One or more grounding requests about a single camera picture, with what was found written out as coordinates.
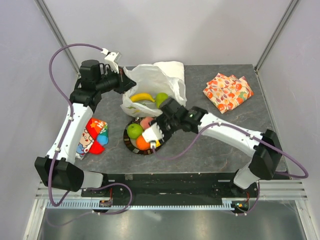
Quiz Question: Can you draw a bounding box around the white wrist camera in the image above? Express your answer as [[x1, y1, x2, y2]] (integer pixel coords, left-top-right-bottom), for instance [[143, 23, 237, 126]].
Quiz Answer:
[[101, 48, 121, 74], [142, 123, 165, 149]]

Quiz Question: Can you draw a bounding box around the colourful cartoon cloth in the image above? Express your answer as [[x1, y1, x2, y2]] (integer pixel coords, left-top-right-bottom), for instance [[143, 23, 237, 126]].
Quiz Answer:
[[75, 117, 109, 160]]

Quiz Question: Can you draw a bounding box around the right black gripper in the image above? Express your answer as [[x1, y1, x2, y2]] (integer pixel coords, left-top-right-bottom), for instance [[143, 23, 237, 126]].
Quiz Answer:
[[148, 112, 181, 144]]

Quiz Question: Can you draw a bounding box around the right aluminium frame post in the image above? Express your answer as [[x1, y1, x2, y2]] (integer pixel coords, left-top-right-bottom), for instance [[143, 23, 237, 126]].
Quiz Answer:
[[254, 0, 300, 74]]

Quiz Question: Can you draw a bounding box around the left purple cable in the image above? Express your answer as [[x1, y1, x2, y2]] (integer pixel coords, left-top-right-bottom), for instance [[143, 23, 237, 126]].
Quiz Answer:
[[44, 43, 133, 227]]

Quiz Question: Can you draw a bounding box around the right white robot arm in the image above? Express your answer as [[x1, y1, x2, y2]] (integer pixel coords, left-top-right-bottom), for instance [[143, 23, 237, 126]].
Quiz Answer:
[[153, 97, 282, 197]]

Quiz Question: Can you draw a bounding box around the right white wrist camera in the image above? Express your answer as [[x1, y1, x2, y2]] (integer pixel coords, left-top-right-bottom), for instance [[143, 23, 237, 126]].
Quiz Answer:
[[142, 123, 165, 149]]

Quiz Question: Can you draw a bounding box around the white plastic bag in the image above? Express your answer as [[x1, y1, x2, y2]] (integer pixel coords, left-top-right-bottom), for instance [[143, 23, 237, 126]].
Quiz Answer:
[[120, 64, 187, 117]]

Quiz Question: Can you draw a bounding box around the left aluminium frame post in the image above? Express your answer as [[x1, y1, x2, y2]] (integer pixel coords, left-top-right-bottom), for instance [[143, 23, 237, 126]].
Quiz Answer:
[[34, 0, 79, 73]]

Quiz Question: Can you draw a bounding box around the orange floral folded cloth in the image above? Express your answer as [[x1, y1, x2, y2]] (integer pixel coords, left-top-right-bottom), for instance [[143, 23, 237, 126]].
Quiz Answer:
[[203, 73, 254, 114]]

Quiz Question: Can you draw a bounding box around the yellow fake mango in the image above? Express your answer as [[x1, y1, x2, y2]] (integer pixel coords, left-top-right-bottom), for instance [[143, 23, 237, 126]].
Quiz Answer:
[[155, 140, 161, 148]]

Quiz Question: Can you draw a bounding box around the green fake apple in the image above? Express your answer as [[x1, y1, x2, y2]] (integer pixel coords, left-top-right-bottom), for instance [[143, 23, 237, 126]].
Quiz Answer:
[[126, 123, 144, 140]]

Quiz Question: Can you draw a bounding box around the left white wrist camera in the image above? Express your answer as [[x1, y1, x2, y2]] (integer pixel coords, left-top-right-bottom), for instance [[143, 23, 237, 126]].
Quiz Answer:
[[101, 48, 121, 74]]

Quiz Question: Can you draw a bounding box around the pink fake peach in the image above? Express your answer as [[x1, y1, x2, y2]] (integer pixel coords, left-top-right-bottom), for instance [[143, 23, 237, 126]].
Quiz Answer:
[[139, 116, 154, 130]]

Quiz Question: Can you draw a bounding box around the fake orange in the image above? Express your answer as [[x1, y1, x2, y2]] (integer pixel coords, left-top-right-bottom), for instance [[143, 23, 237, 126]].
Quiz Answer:
[[135, 135, 151, 151]]

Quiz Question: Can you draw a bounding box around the dark rimmed ceramic plate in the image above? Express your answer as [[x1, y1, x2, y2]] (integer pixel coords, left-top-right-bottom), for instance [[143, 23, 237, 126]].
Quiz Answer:
[[123, 117, 153, 155]]

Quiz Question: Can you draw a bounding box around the aluminium frame post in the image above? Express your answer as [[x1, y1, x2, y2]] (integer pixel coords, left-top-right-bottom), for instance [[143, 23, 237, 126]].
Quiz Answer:
[[34, 0, 79, 73], [254, 0, 300, 74]]

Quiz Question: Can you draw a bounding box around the green fake pear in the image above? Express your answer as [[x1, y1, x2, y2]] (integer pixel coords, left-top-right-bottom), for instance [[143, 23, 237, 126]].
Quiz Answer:
[[155, 92, 169, 109]]

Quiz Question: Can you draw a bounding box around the slotted cable duct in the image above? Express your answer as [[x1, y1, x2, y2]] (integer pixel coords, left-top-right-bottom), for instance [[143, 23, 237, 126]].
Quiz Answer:
[[46, 199, 236, 211]]

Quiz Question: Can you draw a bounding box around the white folded towel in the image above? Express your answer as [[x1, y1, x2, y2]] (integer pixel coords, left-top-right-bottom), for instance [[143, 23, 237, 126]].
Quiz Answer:
[[152, 61, 185, 85]]

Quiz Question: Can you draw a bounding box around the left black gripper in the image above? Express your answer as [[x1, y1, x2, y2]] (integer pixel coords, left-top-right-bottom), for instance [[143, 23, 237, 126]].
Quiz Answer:
[[95, 65, 137, 94]]

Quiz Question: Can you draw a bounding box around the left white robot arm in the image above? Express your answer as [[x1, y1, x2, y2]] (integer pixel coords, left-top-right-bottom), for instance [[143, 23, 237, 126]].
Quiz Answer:
[[34, 59, 136, 197]]

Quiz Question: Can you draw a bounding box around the yellow fake banana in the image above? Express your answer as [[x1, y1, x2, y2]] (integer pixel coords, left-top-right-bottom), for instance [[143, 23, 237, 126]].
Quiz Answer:
[[130, 92, 156, 103]]

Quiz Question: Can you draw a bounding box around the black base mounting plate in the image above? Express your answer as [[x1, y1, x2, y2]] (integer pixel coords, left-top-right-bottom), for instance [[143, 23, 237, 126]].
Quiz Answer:
[[81, 172, 260, 201]]

